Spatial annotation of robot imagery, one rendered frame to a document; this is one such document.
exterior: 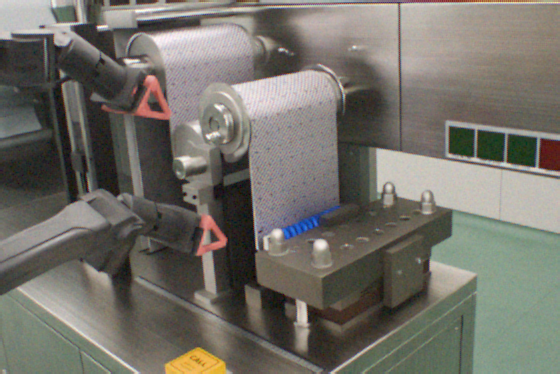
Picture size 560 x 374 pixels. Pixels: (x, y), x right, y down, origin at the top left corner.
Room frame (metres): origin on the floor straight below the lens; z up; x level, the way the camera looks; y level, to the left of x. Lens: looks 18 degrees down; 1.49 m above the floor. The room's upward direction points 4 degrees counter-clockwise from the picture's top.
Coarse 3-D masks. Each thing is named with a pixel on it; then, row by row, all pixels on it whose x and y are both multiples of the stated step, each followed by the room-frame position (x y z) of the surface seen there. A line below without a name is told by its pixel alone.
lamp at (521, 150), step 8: (512, 136) 1.09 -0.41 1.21; (520, 136) 1.07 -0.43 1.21; (512, 144) 1.09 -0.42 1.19; (520, 144) 1.07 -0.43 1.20; (528, 144) 1.06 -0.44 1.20; (512, 152) 1.08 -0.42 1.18; (520, 152) 1.07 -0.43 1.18; (528, 152) 1.06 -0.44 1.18; (512, 160) 1.08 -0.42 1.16; (520, 160) 1.07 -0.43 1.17; (528, 160) 1.06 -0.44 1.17
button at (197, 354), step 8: (192, 352) 0.91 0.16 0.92; (200, 352) 0.91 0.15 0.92; (208, 352) 0.91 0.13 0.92; (176, 360) 0.89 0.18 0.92; (184, 360) 0.89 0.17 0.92; (192, 360) 0.89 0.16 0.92; (200, 360) 0.89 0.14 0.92; (208, 360) 0.89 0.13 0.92; (216, 360) 0.89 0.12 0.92; (168, 368) 0.87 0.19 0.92; (176, 368) 0.87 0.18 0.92; (184, 368) 0.87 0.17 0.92; (192, 368) 0.87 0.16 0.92; (200, 368) 0.87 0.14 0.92; (208, 368) 0.86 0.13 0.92; (216, 368) 0.87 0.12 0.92; (224, 368) 0.88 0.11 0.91
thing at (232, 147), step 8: (328, 80) 1.30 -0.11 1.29; (208, 96) 1.17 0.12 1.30; (216, 96) 1.16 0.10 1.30; (224, 96) 1.14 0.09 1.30; (336, 96) 1.29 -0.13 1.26; (208, 104) 1.18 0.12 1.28; (232, 104) 1.13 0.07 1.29; (336, 104) 1.29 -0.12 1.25; (232, 112) 1.13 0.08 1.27; (240, 112) 1.12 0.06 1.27; (240, 120) 1.11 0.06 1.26; (240, 128) 1.11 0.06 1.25; (240, 136) 1.12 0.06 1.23; (224, 144) 1.15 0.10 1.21; (232, 144) 1.13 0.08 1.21; (240, 144) 1.12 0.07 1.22; (224, 152) 1.15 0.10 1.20; (232, 152) 1.13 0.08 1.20
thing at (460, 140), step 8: (456, 128) 1.17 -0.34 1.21; (456, 136) 1.17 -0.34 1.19; (464, 136) 1.16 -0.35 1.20; (472, 136) 1.14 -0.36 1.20; (456, 144) 1.17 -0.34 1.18; (464, 144) 1.15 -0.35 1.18; (472, 144) 1.14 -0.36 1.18; (456, 152) 1.17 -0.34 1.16; (464, 152) 1.15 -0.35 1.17; (472, 152) 1.14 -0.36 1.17
